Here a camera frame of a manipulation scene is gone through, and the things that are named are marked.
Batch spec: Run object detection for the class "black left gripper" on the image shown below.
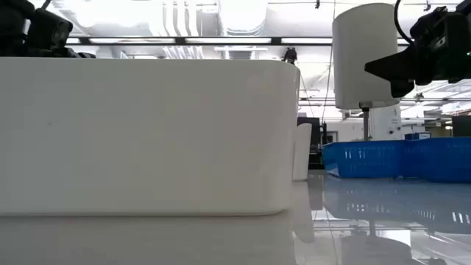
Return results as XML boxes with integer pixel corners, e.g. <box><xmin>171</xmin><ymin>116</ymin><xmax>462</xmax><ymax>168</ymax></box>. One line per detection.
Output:
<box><xmin>0</xmin><ymin>25</ymin><xmax>96</xmax><ymax>59</ymax></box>

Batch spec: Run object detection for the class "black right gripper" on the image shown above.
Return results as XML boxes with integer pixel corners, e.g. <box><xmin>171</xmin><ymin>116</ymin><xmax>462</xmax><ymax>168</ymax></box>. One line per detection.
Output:
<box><xmin>364</xmin><ymin>21</ymin><xmax>471</xmax><ymax>99</ymax></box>

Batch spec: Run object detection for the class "blue plastic basket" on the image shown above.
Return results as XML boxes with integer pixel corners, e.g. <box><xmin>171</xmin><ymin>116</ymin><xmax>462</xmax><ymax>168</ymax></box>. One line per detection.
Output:
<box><xmin>400</xmin><ymin>137</ymin><xmax>471</xmax><ymax>184</ymax></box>
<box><xmin>322</xmin><ymin>140</ymin><xmax>406</xmax><ymax>180</ymax></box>

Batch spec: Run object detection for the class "white shade table lamp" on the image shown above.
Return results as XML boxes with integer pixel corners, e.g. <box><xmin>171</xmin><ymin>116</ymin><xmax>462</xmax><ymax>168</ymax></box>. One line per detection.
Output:
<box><xmin>332</xmin><ymin>2</ymin><xmax>400</xmax><ymax>142</ymax></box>

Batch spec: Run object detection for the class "dark box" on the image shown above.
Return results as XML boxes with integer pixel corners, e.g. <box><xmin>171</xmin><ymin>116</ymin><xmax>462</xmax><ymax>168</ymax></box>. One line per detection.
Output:
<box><xmin>451</xmin><ymin>116</ymin><xmax>471</xmax><ymax>138</ymax></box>

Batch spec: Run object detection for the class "black equipment cabinet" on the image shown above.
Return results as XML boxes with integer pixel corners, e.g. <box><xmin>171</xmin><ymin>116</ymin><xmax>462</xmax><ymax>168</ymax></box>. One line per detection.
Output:
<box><xmin>297</xmin><ymin>116</ymin><xmax>327</xmax><ymax>170</ymax></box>

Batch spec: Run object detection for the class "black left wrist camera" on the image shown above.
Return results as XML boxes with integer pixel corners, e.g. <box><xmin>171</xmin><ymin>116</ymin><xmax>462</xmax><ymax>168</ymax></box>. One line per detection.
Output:
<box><xmin>25</xmin><ymin>9</ymin><xmax>74</xmax><ymax>57</ymax></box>

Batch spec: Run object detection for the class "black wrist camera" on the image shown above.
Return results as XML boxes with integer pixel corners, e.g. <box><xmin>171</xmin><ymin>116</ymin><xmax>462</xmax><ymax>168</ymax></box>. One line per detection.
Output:
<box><xmin>410</xmin><ymin>5</ymin><xmax>461</xmax><ymax>47</ymax></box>
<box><xmin>25</xmin><ymin>9</ymin><xmax>74</xmax><ymax>57</ymax></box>

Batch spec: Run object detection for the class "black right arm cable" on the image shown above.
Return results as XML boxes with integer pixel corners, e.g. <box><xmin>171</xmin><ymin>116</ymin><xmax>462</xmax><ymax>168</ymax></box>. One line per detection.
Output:
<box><xmin>393</xmin><ymin>0</ymin><xmax>415</xmax><ymax>46</ymax></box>

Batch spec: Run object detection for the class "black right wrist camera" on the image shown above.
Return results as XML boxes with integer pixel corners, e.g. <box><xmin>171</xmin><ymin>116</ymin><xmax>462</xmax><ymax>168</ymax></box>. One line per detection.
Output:
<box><xmin>410</xmin><ymin>5</ymin><xmax>461</xmax><ymax>47</ymax></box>

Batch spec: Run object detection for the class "black overhead frame bar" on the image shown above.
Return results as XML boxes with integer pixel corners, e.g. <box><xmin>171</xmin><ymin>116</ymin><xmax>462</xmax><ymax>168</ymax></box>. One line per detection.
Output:
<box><xmin>65</xmin><ymin>35</ymin><xmax>411</xmax><ymax>46</ymax></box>

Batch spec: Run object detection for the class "small black mounted camera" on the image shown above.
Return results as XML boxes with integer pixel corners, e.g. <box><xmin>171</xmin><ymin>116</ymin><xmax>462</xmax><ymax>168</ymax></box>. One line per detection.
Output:
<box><xmin>282</xmin><ymin>46</ymin><xmax>298</xmax><ymax>65</ymax></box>

